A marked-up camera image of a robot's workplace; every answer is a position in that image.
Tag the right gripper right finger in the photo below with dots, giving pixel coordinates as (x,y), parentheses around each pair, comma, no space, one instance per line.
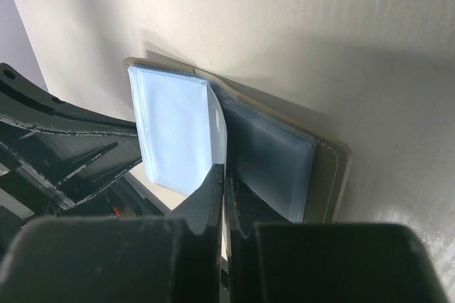
(273,260)

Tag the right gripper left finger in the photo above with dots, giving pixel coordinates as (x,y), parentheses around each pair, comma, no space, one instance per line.
(173,258)

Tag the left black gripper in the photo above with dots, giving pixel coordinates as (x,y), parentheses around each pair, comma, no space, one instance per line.
(62,160)

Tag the grey leather card holder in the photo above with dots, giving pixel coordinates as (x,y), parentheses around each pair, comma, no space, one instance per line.
(298,171)

